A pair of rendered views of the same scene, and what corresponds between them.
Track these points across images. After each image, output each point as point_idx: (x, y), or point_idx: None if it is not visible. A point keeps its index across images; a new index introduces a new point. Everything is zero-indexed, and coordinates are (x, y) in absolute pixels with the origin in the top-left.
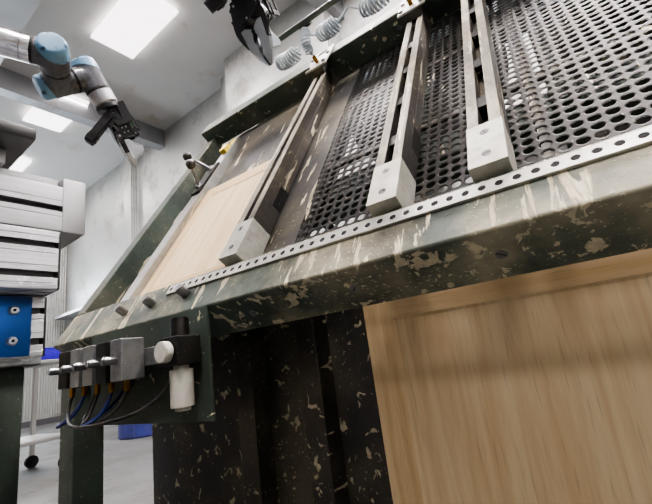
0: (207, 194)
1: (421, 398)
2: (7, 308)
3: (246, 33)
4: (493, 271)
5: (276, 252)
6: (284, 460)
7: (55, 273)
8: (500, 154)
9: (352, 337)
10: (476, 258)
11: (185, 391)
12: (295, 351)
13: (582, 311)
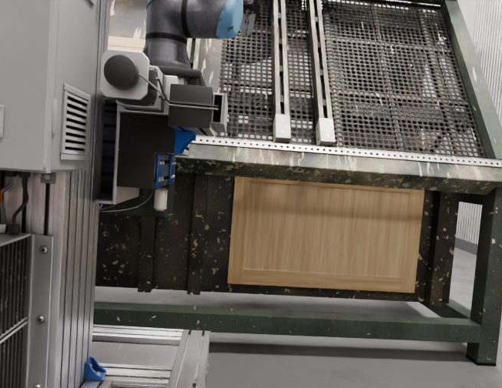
0: None
1: (254, 219)
2: (174, 162)
3: (242, 15)
4: (316, 179)
5: (221, 140)
6: (162, 241)
7: (186, 148)
8: (332, 139)
9: (222, 185)
10: (315, 175)
11: (165, 201)
12: (182, 185)
13: (325, 195)
